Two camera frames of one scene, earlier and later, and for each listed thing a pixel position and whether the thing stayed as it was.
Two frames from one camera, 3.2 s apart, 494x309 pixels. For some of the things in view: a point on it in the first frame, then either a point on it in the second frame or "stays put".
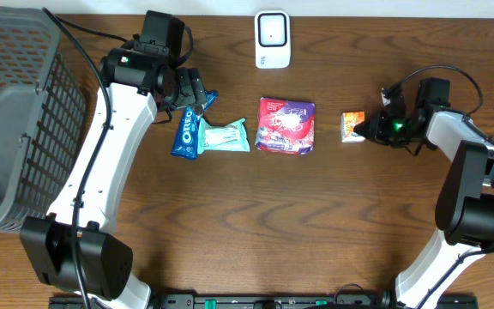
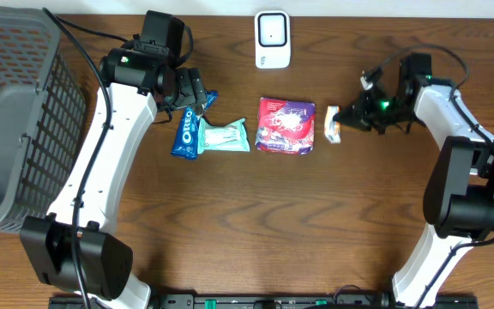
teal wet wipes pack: (231, 137) stays put
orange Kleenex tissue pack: (348, 119) -> (332, 129)
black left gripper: (196, 90) stays put
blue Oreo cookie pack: (186, 140) stays put
